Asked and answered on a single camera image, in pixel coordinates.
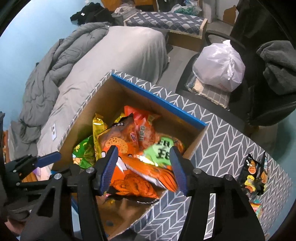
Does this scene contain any red-orange snack packet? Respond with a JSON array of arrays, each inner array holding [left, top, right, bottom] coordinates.
[[125, 105, 162, 151]]

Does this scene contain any black hanging jacket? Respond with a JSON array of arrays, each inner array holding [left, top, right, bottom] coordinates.
[[231, 0, 294, 47]]

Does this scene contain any blue-edged cardboard box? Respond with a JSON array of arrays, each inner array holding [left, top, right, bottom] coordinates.
[[52, 74, 207, 240]]

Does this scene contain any light blue snack packet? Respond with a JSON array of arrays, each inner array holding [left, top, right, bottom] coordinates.
[[250, 202, 263, 219]]

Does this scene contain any black clothes pile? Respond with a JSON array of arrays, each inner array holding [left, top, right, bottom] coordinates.
[[70, 2, 114, 25]]

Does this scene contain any clear bag with green contents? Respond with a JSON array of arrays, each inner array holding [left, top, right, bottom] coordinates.
[[171, 1, 201, 13]]

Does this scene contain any dark grey fleece blanket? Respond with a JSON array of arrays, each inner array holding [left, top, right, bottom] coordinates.
[[257, 40, 296, 95]]

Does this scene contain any black snack packet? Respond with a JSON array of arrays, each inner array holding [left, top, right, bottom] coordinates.
[[238, 153, 269, 196]]

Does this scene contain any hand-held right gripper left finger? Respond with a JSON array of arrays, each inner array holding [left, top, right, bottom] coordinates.
[[20, 145, 119, 241]]

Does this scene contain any grey clothes pile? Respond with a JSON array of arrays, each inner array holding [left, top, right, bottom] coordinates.
[[111, 6, 137, 26]]

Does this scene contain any white plastic bag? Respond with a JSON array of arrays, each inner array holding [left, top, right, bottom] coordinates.
[[192, 40, 245, 92]]

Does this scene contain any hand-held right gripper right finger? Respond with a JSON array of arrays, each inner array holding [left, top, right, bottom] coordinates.
[[169, 146, 265, 241]]

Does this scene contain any bed with grey sheet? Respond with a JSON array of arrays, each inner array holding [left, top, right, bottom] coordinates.
[[8, 25, 168, 160]]

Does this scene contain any long gold snack packet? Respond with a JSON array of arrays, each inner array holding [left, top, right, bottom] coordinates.
[[92, 113, 109, 160]]

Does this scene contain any green-label orange snack packet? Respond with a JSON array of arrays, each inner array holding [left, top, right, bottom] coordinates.
[[142, 137, 185, 167]]

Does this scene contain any blue patterned mattress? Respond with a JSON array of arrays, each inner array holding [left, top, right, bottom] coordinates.
[[124, 11, 207, 35]]

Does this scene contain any grey duvet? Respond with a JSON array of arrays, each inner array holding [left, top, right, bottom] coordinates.
[[9, 22, 109, 149]]

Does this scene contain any black office chair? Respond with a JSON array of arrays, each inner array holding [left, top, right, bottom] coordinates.
[[175, 31, 296, 127]]

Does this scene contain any grey herringbone tablecloth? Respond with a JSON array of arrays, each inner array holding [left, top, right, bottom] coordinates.
[[57, 70, 293, 241]]

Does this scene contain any green snack packet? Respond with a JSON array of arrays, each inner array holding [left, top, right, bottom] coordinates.
[[72, 136, 96, 169]]

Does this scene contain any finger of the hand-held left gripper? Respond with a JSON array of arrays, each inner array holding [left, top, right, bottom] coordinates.
[[5, 152, 62, 184]]

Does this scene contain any large orange snack packet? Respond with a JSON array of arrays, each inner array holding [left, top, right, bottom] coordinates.
[[102, 151, 181, 205]]

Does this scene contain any grey grid cushion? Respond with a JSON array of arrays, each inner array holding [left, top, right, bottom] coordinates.
[[186, 75, 232, 109]]

